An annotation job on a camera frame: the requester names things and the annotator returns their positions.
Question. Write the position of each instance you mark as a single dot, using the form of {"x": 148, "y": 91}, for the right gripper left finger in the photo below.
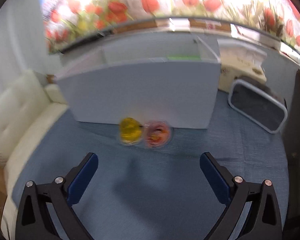
{"x": 34, "y": 220}

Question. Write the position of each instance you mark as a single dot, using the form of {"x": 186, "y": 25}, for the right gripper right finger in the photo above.
{"x": 263, "y": 220}

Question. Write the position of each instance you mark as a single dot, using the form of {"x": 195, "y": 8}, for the yellow jelly cup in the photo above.
{"x": 130, "y": 131}

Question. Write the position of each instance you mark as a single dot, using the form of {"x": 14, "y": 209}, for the red jelly cup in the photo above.
{"x": 157, "y": 134}

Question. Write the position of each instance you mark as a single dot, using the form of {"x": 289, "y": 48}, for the white leather sofa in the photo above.
{"x": 26, "y": 114}

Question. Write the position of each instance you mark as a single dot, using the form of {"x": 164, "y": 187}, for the blue table cloth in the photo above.
{"x": 141, "y": 193}

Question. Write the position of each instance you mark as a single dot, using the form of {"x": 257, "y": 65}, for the black white portable speaker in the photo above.
{"x": 258, "y": 103}

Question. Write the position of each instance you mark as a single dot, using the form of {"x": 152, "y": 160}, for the tissue pack on table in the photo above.
{"x": 239, "y": 59}

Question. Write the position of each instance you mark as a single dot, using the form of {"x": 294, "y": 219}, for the white cardboard box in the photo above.
{"x": 173, "y": 80}

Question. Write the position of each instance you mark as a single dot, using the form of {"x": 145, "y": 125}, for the tulip flower wall poster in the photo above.
{"x": 141, "y": 9}

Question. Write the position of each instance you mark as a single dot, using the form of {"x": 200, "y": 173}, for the grey poster bottom rail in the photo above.
{"x": 165, "y": 21}

